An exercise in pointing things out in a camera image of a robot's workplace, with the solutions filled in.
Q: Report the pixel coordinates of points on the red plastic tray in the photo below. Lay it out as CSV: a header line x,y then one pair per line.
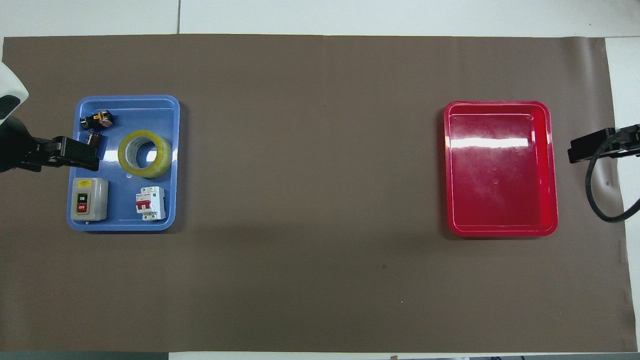
x,y
500,185

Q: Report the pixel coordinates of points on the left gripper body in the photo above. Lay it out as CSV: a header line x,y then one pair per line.
x,y
14,147

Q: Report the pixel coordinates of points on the small black push-button switch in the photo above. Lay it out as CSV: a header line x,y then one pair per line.
x,y
94,137
98,119

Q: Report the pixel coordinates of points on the grey on-off switch box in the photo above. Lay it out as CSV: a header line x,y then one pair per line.
x,y
90,199

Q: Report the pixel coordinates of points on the white red circuit breaker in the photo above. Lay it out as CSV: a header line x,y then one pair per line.
x,y
151,202

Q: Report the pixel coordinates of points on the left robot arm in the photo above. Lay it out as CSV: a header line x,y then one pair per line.
x,y
9,85

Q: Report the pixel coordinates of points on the blue plastic tray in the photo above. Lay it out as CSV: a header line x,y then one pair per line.
x,y
125,205

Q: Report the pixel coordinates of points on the clear yellowish tape roll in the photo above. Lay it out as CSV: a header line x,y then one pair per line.
x,y
160,159

